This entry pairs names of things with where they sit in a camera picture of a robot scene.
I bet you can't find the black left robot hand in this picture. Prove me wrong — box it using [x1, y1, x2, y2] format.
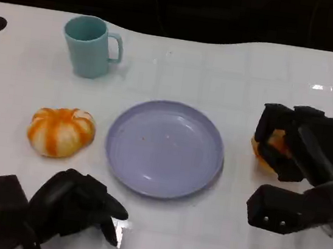
[24, 164, 135, 249]

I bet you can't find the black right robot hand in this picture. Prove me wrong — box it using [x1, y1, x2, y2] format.
[245, 99, 333, 189]

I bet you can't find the orange white toy bread roll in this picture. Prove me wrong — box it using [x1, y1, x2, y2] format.
[246, 125, 296, 179]
[24, 102, 99, 164]

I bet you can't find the lilac plate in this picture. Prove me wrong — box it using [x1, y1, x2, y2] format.
[99, 93, 231, 206]

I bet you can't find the pale green mug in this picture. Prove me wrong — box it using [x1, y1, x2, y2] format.
[57, 12, 128, 83]

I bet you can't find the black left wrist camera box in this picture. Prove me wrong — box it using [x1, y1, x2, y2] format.
[0, 173, 33, 233]

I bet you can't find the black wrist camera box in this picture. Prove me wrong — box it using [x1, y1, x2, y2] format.
[243, 181, 333, 242]
[0, 173, 33, 233]

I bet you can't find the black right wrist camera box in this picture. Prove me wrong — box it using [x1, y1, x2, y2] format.
[243, 181, 333, 242]

